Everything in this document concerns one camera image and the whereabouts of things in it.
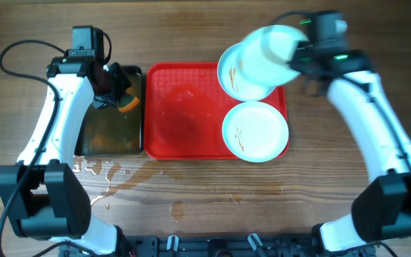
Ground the orange green sponge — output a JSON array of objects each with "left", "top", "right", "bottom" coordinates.
[{"left": 117, "top": 94, "right": 140, "bottom": 113}]

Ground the white plate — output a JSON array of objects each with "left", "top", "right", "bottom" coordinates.
[
  {"left": 236, "top": 25, "right": 308, "bottom": 87},
  {"left": 217, "top": 43, "right": 275, "bottom": 101},
  {"left": 221, "top": 101, "right": 289, "bottom": 163}
]

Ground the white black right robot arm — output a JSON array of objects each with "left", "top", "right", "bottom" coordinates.
[{"left": 288, "top": 41, "right": 411, "bottom": 256}]

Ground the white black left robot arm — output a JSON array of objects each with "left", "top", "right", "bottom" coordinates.
[{"left": 0, "top": 56, "right": 136, "bottom": 256}]

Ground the black water tray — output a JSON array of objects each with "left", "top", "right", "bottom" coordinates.
[{"left": 74, "top": 66, "right": 143, "bottom": 156}]

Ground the red plastic tray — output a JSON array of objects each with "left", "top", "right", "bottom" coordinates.
[{"left": 143, "top": 61, "right": 290, "bottom": 161}]

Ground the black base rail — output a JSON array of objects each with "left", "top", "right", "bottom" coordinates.
[{"left": 58, "top": 231, "right": 377, "bottom": 257}]

